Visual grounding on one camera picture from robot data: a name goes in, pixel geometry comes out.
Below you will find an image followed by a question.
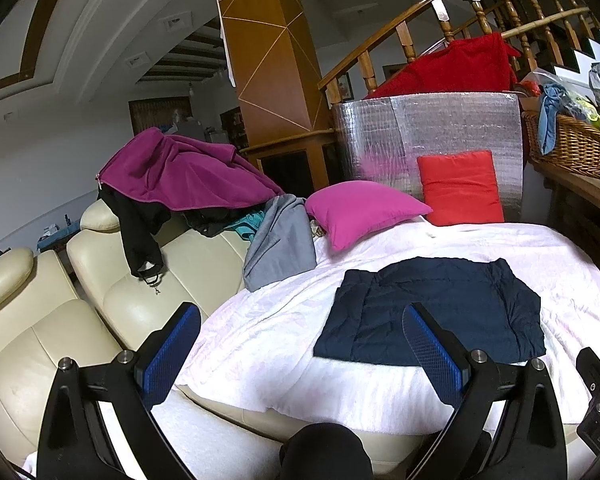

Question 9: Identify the teal covered side table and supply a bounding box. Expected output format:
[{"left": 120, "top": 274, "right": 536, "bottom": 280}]
[{"left": 36, "top": 215, "right": 83, "bottom": 253}]

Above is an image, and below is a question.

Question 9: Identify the cream leather sofa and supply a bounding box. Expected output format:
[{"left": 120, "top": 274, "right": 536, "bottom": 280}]
[{"left": 0, "top": 200, "right": 431, "bottom": 480}]

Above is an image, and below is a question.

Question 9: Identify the magenta fleece jacket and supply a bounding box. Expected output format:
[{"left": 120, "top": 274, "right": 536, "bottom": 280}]
[{"left": 97, "top": 126, "right": 286, "bottom": 212}]

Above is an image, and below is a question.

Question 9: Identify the pale pink fleece blanket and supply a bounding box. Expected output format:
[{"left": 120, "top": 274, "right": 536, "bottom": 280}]
[{"left": 22, "top": 217, "right": 600, "bottom": 480}]

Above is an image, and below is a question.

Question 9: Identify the curved wooden ledge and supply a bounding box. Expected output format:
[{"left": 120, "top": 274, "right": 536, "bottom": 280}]
[{"left": 527, "top": 157, "right": 600, "bottom": 281}]

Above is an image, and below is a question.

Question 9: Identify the magenta pillow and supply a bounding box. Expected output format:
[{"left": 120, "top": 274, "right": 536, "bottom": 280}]
[{"left": 305, "top": 181, "right": 433, "bottom": 252}]

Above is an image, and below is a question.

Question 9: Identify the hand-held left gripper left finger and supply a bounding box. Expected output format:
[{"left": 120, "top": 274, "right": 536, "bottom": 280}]
[{"left": 36, "top": 301, "right": 202, "bottom": 480}]

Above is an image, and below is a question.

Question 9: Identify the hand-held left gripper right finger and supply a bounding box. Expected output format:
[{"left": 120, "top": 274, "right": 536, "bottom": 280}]
[{"left": 401, "top": 302, "right": 568, "bottom": 480}]

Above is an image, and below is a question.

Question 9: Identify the wooden base cabinet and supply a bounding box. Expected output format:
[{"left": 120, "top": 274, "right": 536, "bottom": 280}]
[{"left": 240, "top": 130, "right": 338, "bottom": 196}]

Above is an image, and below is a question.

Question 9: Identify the grey garment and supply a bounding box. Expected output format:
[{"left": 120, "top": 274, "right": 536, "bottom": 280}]
[{"left": 243, "top": 194, "right": 317, "bottom": 293}]

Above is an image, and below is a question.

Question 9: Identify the navy puffer jacket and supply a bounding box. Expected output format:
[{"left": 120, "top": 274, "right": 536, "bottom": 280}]
[{"left": 312, "top": 256, "right": 547, "bottom": 367}]

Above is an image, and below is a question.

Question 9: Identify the blue cloth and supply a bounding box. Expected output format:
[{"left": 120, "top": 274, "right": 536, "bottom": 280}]
[{"left": 537, "top": 83, "right": 588, "bottom": 156}]

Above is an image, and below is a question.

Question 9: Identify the wicker basket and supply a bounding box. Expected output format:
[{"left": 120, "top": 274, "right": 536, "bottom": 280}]
[{"left": 521, "top": 110, "right": 600, "bottom": 180}]

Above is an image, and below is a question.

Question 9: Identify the red pillow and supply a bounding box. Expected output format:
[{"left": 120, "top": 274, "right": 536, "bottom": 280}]
[{"left": 416, "top": 150, "right": 506, "bottom": 227}]

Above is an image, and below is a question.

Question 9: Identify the red blanket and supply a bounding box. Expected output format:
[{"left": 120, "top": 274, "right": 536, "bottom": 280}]
[{"left": 364, "top": 32, "right": 523, "bottom": 101}]

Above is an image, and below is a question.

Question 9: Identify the person's black trouser knee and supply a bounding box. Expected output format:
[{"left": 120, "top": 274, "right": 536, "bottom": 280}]
[{"left": 279, "top": 422, "right": 376, "bottom": 480}]

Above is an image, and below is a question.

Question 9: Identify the silver foil insulation sheet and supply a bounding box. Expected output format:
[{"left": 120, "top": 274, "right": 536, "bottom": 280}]
[{"left": 332, "top": 91, "right": 525, "bottom": 221}]

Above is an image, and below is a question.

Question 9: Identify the wooden stair railing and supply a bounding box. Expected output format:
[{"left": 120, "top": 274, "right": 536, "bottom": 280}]
[{"left": 317, "top": 0, "right": 600, "bottom": 106}]

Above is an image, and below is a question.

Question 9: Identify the framed wall picture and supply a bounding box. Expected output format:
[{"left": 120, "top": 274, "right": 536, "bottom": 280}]
[{"left": 337, "top": 72, "right": 356, "bottom": 103}]

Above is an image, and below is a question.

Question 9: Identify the wooden pillar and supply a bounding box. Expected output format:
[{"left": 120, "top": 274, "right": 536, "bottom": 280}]
[{"left": 212, "top": 0, "right": 333, "bottom": 148}]

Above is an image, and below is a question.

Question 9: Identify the teal garment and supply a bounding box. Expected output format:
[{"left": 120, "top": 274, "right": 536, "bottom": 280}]
[{"left": 224, "top": 211, "right": 266, "bottom": 241}]

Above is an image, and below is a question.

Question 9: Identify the black garment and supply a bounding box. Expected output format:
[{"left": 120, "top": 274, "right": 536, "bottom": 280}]
[{"left": 98, "top": 187, "right": 251, "bottom": 296}]

